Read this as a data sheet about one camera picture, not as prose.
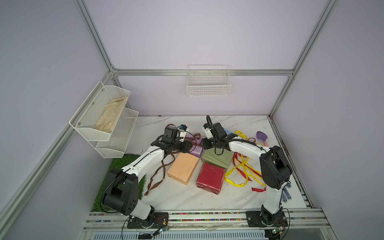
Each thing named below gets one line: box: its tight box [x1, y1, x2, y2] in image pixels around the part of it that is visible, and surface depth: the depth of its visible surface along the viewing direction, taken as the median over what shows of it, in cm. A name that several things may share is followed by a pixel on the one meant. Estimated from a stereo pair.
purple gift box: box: [184, 133, 203, 159], surface depth 95 cm
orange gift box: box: [167, 152, 200, 186], surface depth 88 cm
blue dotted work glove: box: [282, 183, 292, 203], surface depth 83 cm
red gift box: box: [196, 162, 226, 195], surface depth 82 cm
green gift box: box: [201, 147, 235, 171], surface depth 90 cm
